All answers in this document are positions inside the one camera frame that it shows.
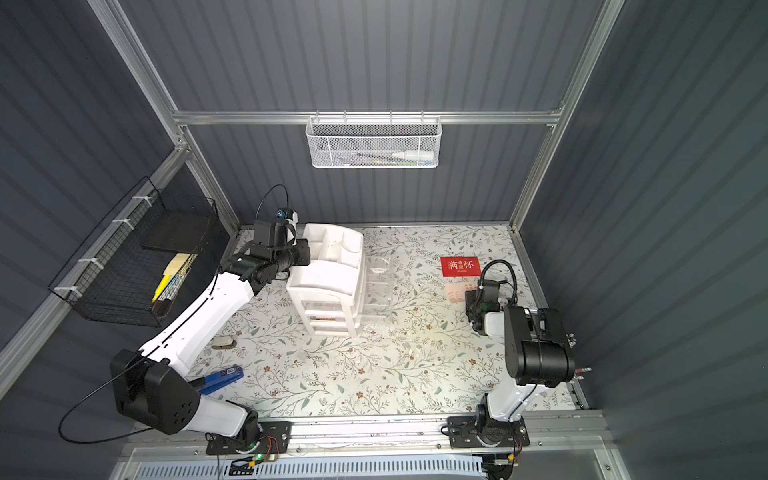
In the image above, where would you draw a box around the black notebook in basket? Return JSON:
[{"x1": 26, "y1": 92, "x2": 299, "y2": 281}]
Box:
[{"x1": 140, "y1": 211, "x2": 213, "y2": 254}]

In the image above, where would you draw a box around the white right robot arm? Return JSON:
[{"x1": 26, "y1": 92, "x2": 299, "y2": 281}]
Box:
[{"x1": 464, "y1": 281, "x2": 576, "y2": 423}]

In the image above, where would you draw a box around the yellow sticky notes pad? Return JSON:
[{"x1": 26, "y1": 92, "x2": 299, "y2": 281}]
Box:
[{"x1": 163, "y1": 253, "x2": 194, "y2": 277}]

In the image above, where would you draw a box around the white wire mesh basket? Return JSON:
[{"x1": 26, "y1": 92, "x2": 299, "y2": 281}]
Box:
[{"x1": 305, "y1": 115, "x2": 443, "y2": 169}]

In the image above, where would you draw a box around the small metal tape dispenser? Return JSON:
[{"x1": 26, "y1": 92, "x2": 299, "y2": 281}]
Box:
[{"x1": 211, "y1": 336, "x2": 237, "y2": 350}]

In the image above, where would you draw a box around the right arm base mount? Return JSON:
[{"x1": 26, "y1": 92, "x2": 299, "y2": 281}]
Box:
[{"x1": 440, "y1": 416, "x2": 530, "y2": 450}]

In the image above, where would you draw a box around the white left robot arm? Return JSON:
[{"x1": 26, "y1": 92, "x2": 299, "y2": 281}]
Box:
[{"x1": 110, "y1": 208, "x2": 310, "y2": 446}]

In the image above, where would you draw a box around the white plastic drawer organizer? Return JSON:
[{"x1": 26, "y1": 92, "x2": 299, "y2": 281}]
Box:
[{"x1": 286, "y1": 223, "x2": 366, "y2": 337}]

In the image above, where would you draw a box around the white marker in basket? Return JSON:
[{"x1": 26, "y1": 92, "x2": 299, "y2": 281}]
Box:
[{"x1": 392, "y1": 150, "x2": 435, "y2": 164}]

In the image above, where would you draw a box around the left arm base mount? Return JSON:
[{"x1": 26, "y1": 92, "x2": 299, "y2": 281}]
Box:
[{"x1": 205, "y1": 421, "x2": 293, "y2": 456}]

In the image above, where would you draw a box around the red postcard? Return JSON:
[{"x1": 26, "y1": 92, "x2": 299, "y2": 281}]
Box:
[{"x1": 440, "y1": 257, "x2": 482, "y2": 278}]

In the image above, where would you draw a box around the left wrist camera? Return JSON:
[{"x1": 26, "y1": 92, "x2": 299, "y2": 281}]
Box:
[{"x1": 276, "y1": 207, "x2": 298, "y2": 244}]

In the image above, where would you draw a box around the pink good luck postcard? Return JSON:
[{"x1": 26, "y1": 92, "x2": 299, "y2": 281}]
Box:
[{"x1": 445, "y1": 281, "x2": 477, "y2": 304}]

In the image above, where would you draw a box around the clear plastic drawer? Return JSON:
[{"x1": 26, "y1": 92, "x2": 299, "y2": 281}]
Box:
[{"x1": 361, "y1": 256, "x2": 395, "y2": 321}]

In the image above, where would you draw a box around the black wire wall basket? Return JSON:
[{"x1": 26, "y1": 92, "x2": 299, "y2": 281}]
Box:
[{"x1": 49, "y1": 183, "x2": 230, "y2": 327}]

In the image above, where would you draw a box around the white vented strip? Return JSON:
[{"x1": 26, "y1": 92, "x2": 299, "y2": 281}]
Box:
[{"x1": 134, "y1": 455, "x2": 487, "y2": 479}]

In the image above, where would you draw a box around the black corrugated cable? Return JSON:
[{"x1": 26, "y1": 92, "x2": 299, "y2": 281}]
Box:
[{"x1": 479, "y1": 259, "x2": 518, "y2": 301}]

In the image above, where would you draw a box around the blue stapler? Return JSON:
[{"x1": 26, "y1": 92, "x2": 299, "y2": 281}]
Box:
[{"x1": 189, "y1": 365, "x2": 244, "y2": 395}]

